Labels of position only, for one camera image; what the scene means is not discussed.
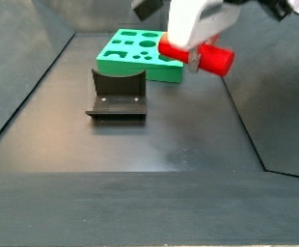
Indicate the red cylinder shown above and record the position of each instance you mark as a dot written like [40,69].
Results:
[214,59]

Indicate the black curved cradle stand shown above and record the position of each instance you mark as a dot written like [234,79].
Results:
[118,95]

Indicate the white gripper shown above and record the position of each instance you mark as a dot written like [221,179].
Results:
[196,20]

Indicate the green foam shape-sorter block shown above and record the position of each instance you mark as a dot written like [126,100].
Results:
[132,52]

